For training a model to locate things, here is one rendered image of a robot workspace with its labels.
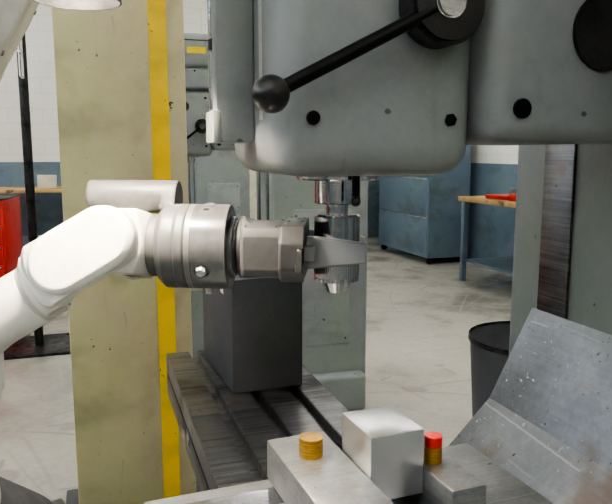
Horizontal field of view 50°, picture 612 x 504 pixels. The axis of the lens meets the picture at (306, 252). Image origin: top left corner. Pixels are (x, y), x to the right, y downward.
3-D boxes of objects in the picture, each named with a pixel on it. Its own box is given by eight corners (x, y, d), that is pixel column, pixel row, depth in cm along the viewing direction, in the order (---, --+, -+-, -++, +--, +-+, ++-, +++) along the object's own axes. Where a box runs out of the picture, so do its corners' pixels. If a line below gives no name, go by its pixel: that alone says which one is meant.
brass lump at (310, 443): (304, 462, 59) (304, 443, 59) (295, 452, 61) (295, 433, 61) (326, 458, 60) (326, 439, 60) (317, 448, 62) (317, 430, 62)
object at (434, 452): (429, 466, 58) (430, 439, 58) (420, 459, 60) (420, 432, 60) (445, 463, 59) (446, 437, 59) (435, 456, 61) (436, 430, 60)
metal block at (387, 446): (370, 504, 57) (371, 438, 56) (341, 473, 62) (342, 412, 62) (422, 493, 59) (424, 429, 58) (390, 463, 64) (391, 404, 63)
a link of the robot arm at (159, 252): (181, 284, 65) (67, 282, 65) (204, 291, 75) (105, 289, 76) (187, 170, 66) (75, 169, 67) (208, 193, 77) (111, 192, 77)
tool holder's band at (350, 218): (349, 220, 71) (349, 211, 71) (367, 224, 67) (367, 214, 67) (307, 221, 70) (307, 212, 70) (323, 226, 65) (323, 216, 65)
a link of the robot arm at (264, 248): (303, 209, 62) (177, 207, 63) (302, 309, 63) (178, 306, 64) (309, 199, 74) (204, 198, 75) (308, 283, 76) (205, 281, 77)
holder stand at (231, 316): (232, 394, 106) (230, 271, 103) (203, 355, 126) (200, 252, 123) (303, 385, 110) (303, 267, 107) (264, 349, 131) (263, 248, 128)
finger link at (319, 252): (366, 268, 67) (304, 267, 67) (366, 236, 66) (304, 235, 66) (366, 271, 65) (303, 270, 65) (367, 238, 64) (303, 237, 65)
